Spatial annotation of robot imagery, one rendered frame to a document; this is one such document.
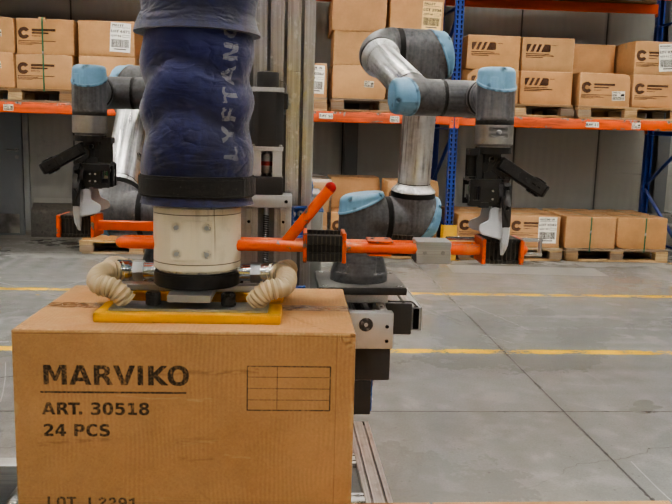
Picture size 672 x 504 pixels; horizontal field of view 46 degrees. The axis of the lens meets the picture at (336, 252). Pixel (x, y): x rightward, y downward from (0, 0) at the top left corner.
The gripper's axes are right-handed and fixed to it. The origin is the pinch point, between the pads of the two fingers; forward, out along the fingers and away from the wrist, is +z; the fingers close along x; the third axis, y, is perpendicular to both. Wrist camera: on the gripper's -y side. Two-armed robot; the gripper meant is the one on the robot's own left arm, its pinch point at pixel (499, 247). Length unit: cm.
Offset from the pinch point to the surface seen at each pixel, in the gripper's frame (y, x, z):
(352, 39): -17, -709, -123
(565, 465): -78, -166, 119
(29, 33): 320, -701, -120
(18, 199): 381, -824, 63
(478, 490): -34, -142, 119
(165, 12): 64, 10, -43
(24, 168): 373, -825, 26
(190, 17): 60, 12, -42
